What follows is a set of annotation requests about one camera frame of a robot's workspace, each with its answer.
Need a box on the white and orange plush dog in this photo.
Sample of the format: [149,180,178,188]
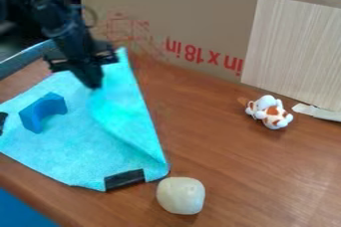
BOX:
[243,95,295,130]

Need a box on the blue arch block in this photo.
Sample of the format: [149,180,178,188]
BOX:
[17,92,70,134]

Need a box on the cream round toy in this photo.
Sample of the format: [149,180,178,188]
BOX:
[154,176,207,216]

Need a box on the beige paper strip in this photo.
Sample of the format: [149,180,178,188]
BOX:
[290,103,341,123]

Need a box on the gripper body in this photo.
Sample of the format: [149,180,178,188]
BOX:
[42,33,121,90]

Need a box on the teal cloth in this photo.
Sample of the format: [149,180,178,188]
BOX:
[0,46,172,193]

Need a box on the light wooden board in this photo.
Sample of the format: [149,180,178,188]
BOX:
[239,0,341,113]

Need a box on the cardboard box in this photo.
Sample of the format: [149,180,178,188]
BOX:
[80,0,341,85]

